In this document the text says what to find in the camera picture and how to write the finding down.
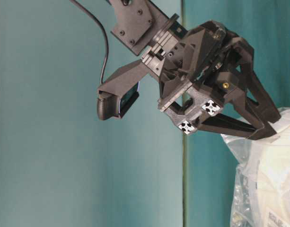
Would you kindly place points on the clear plastic zip bag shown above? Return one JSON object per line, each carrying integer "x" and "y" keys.
{"x": 244, "y": 209}

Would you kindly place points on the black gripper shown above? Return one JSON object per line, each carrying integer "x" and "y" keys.
{"x": 204, "y": 86}

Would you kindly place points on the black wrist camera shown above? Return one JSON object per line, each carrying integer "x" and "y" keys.
{"x": 118, "y": 93}

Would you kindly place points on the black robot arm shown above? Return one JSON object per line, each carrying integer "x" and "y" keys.
{"x": 140, "y": 21}

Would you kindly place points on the white component reel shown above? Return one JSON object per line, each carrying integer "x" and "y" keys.
{"x": 273, "y": 179}

